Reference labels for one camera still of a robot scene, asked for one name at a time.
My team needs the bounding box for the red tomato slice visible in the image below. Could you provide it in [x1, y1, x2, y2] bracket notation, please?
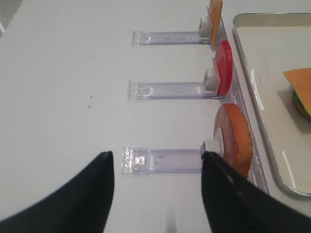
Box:
[215, 40, 233, 96]

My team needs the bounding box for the orange cheese slice on tray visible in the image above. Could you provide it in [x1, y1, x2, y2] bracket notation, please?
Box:
[283, 68, 311, 114]

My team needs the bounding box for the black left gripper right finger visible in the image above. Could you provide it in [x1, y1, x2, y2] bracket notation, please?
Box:
[201, 151, 311, 233]

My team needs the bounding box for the clear tomato slot holder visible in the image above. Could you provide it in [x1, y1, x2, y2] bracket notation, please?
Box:
[127, 68, 225, 101]

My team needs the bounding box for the bread slice left side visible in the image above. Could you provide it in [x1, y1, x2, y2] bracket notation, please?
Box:
[213, 103, 253, 178]

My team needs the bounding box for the standing orange cheese slice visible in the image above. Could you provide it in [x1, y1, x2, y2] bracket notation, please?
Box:
[208, 0, 223, 47]

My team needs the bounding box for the clear left bread slot holder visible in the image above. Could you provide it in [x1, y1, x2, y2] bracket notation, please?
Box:
[121, 140, 225, 176]

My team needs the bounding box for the silver metal tray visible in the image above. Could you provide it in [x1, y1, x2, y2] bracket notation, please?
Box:
[233, 13, 311, 197]

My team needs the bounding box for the clear cheese slot holder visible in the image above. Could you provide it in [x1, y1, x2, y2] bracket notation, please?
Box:
[132, 16, 212, 46]

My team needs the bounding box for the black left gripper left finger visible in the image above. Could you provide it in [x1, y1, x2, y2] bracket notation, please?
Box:
[0, 151, 115, 233]

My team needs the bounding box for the green lettuce on tray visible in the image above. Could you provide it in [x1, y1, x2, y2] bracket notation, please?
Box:
[292, 85, 311, 121]

